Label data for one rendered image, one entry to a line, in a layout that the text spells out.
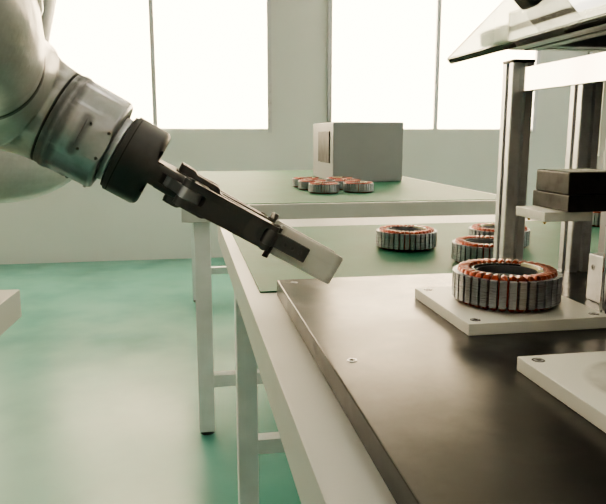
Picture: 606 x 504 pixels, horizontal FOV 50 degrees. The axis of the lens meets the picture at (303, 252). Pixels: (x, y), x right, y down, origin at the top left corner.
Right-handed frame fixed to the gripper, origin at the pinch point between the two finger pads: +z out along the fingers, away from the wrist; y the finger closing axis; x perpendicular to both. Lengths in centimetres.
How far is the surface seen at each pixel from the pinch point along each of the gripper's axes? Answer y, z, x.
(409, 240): -47, 28, 8
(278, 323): -7.2, 3.4, -8.9
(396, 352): 10.8, 9.1, -3.0
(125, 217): -448, -24, -74
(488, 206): -133, 79, 32
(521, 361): 17.5, 15.7, 1.9
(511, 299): 5.2, 19.5, 6.2
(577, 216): 3.0, 22.5, 16.9
